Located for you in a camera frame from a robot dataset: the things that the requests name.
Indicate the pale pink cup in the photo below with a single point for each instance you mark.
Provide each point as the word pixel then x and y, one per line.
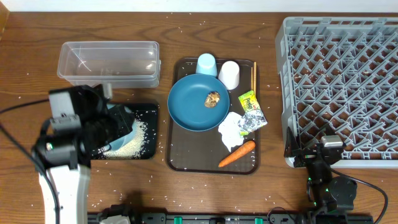
pixel 229 75

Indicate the brown food scrap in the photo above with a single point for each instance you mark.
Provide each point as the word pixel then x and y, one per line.
pixel 212 99

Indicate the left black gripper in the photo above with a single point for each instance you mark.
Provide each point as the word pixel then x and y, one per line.
pixel 125 123

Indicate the orange carrot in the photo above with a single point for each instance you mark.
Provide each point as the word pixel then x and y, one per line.
pixel 237 154

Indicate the dark blue plate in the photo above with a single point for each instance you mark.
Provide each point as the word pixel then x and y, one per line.
pixel 186 102

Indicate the light blue cup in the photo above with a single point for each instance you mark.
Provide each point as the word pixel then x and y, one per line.
pixel 206 64

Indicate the clear plastic bin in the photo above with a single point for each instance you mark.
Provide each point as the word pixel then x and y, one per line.
pixel 123 64

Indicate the white rice pile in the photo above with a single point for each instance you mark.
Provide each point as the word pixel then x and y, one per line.
pixel 132 150

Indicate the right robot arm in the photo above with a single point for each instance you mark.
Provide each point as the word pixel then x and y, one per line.
pixel 332 196

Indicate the grey dishwasher rack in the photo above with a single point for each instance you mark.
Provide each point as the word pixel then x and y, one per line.
pixel 340 73

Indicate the crumpled white napkin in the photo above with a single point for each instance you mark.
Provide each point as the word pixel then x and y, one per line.
pixel 230 131

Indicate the green foil snack wrapper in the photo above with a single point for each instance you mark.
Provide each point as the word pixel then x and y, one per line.
pixel 253 118

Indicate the black waste tray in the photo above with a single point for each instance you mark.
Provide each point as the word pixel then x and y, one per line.
pixel 148 113

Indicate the wooden chopstick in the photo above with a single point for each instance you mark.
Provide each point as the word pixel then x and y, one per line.
pixel 252 78
pixel 255 77

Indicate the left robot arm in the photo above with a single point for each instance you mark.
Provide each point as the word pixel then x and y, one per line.
pixel 64 180

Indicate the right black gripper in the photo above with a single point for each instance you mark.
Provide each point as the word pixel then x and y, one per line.
pixel 293 150

